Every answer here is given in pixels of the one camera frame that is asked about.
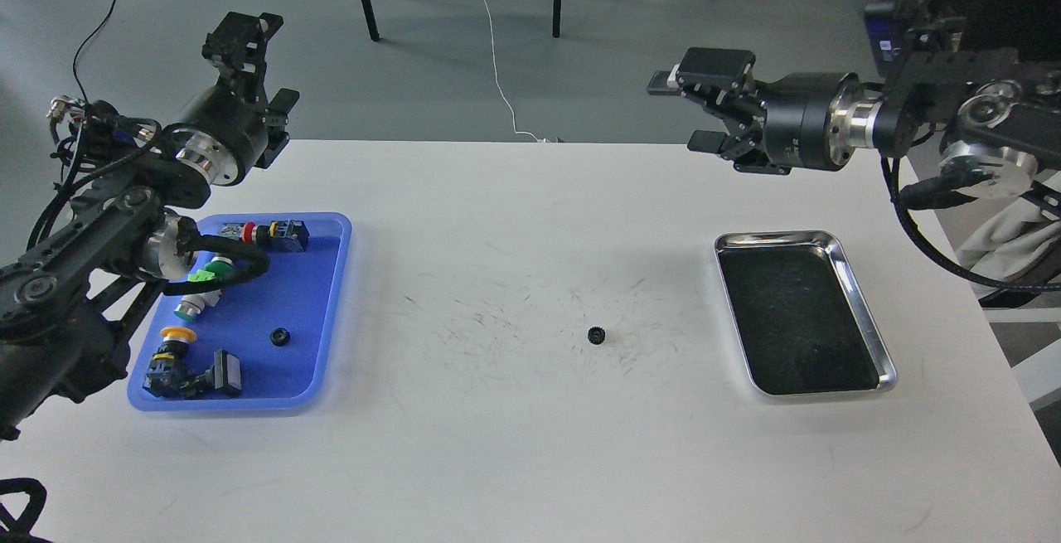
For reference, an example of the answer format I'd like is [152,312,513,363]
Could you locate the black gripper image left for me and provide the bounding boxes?
[170,12,302,187]

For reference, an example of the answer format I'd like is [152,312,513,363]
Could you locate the green push button switch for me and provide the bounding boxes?
[174,255,234,322]

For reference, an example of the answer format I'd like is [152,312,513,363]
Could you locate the small black gear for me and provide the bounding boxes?
[587,325,607,346]
[269,327,291,347]

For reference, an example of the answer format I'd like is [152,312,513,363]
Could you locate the yellow push button switch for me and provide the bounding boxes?
[143,325,197,399]

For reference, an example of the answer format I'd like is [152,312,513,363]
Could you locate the blue plastic tray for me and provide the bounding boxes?
[126,213,353,411]

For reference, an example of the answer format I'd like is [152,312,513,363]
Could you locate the silver metal tray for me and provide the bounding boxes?
[714,230,898,400]

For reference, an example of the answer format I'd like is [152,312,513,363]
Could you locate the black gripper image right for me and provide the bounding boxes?
[647,47,863,174]

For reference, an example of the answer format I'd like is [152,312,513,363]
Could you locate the black square button switch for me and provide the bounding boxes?
[192,349,243,397]

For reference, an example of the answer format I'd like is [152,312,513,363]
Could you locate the red push button switch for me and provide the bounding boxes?
[218,218,310,253]

